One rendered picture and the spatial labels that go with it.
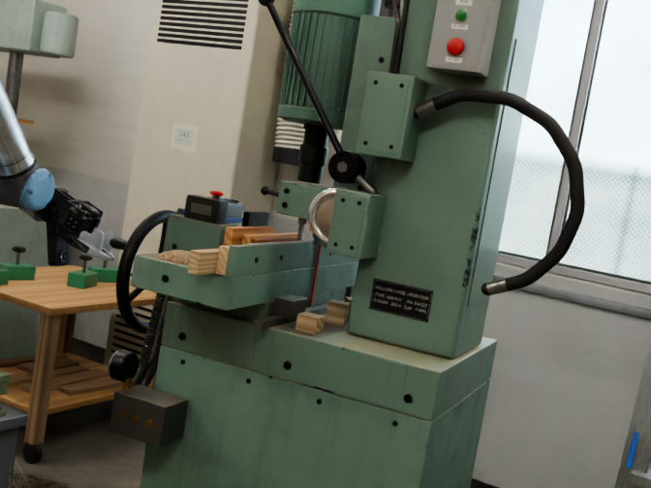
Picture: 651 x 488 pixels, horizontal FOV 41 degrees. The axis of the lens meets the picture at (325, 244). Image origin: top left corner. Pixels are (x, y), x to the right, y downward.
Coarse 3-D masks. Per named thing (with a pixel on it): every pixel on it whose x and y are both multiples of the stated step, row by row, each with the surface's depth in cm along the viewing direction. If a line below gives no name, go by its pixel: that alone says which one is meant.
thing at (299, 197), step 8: (280, 184) 182; (288, 184) 181; (296, 184) 180; (304, 184) 180; (280, 192) 182; (288, 192) 181; (296, 192) 180; (304, 192) 180; (312, 192) 179; (320, 192) 178; (280, 200) 182; (288, 200) 181; (296, 200) 180; (304, 200) 180; (280, 208) 182; (288, 208) 181; (296, 208) 180; (304, 208) 180; (296, 216) 181; (304, 216) 180; (304, 224) 183
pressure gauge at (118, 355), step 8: (120, 352) 171; (128, 352) 171; (112, 360) 170; (120, 360) 169; (128, 360) 170; (136, 360) 173; (112, 368) 169; (120, 368) 169; (128, 368) 171; (136, 368) 173; (112, 376) 170; (120, 376) 169; (128, 376) 171; (128, 384) 171
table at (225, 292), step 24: (144, 264) 159; (168, 264) 157; (336, 264) 194; (144, 288) 159; (168, 288) 157; (192, 288) 155; (216, 288) 153; (240, 288) 155; (264, 288) 164; (288, 288) 173; (336, 288) 196
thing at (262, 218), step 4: (244, 212) 179; (248, 212) 179; (252, 212) 180; (256, 212) 181; (260, 212) 183; (264, 212) 185; (244, 216) 179; (248, 216) 179; (252, 216) 180; (256, 216) 181; (260, 216) 183; (264, 216) 185; (268, 216) 187; (244, 220) 179; (248, 220) 179; (252, 220) 180; (256, 220) 182; (260, 220) 183; (264, 220) 185; (232, 224) 184; (236, 224) 184; (244, 224) 179; (248, 224) 179; (252, 224) 180; (256, 224) 182; (260, 224) 184; (264, 224) 186
